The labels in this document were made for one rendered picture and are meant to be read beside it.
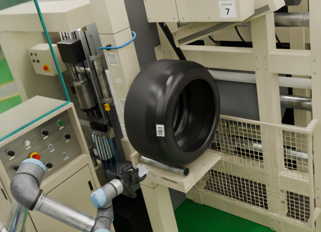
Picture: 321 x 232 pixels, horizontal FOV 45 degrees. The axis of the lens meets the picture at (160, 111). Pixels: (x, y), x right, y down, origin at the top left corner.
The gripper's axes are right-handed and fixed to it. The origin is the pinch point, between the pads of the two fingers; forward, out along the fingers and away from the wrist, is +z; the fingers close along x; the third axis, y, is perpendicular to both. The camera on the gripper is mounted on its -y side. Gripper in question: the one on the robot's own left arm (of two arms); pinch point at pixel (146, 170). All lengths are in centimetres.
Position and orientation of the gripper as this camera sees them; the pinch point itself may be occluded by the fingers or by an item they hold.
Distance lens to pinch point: 204.1
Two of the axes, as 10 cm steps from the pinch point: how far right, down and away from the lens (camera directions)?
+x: -7.6, -1.4, 6.4
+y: -1.2, -9.3, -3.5
